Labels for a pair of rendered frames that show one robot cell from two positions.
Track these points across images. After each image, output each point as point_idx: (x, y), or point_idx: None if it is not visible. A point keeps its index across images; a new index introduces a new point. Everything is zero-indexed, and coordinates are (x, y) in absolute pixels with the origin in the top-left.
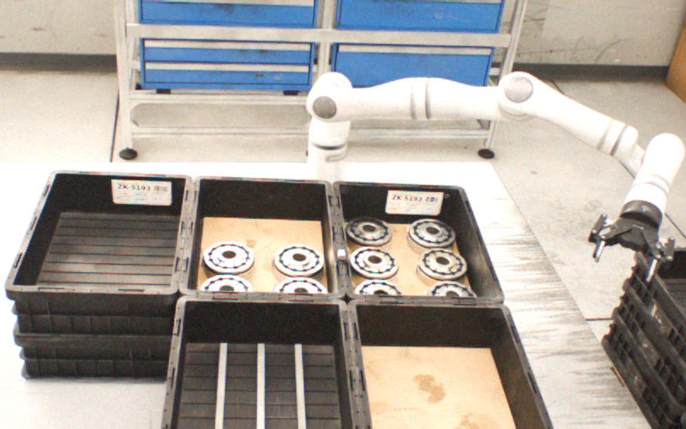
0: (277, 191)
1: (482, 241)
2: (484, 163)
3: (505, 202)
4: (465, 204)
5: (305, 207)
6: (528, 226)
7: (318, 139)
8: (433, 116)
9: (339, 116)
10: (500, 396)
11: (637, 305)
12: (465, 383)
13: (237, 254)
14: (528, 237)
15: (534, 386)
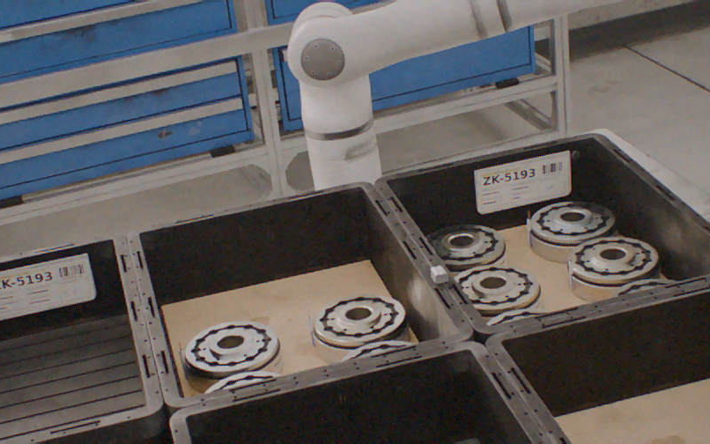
0: (281, 221)
1: (672, 196)
2: (596, 130)
3: (657, 174)
4: (616, 154)
5: (336, 240)
6: None
7: (324, 122)
8: (515, 19)
9: (351, 68)
10: None
11: None
12: None
13: (246, 336)
14: None
15: None
